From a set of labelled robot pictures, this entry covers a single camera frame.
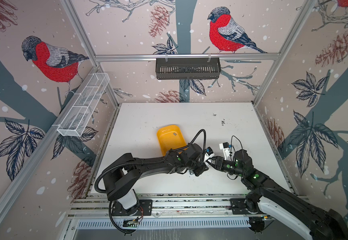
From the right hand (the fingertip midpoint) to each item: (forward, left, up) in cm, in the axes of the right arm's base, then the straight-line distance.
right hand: (205, 162), depth 76 cm
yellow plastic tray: (+21, +22, -10) cm, 32 cm away
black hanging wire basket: (+62, +10, +18) cm, 65 cm away
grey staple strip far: (+25, +18, -11) cm, 33 cm away
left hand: (-2, -1, -3) cm, 4 cm away
